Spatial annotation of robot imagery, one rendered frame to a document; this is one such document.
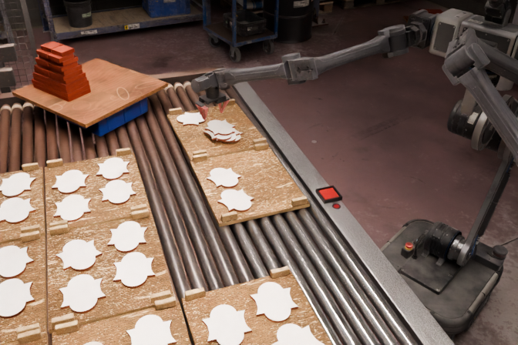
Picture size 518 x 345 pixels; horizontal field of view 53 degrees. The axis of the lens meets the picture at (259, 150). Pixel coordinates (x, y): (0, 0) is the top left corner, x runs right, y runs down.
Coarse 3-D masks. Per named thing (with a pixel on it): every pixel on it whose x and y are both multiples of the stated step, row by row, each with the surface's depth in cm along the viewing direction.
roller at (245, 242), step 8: (168, 88) 272; (176, 96) 263; (176, 104) 257; (232, 224) 183; (240, 224) 182; (240, 232) 179; (240, 240) 176; (248, 240) 175; (248, 248) 172; (248, 256) 170; (256, 256) 169; (256, 264) 166; (256, 272) 164; (264, 272) 163
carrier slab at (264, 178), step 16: (208, 160) 212; (224, 160) 213; (240, 160) 213; (256, 160) 213; (272, 160) 214; (208, 176) 203; (256, 176) 204; (272, 176) 204; (288, 176) 204; (208, 192) 195; (256, 192) 195; (272, 192) 196; (288, 192) 196; (224, 208) 187; (256, 208) 187; (272, 208) 188; (288, 208) 188; (224, 224) 181
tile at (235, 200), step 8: (224, 192) 193; (232, 192) 193; (240, 192) 193; (224, 200) 189; (232, 200) 189; (240, 200) 189; (248, 200) 189; (232, 208) 185; (240, 208) 186; (248, 208) 186
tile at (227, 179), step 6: (216, 168) 206; (222, 168) 206; (210, 174) 203; (216, 174) 203; (222, 174) 203; (228, 174) 203; (234, 174) 203; (210, 180) 200; (216, 180) 199; (222, 180) 199; (228, 180) 199; (234, 180) 200; (222, 186) 198; (228, 186) 196; (234, 186) 198
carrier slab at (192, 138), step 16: (192, 112) 246; (208, 112) 246; (224, 112) 247; (240, 112) 247; (176, 128) 234; (192, 128) 234; (240, 128) 235; (192, 144) 222; (208, 144) 223; (224, 144) 223; (240, 144) 223; (192, 160) 213
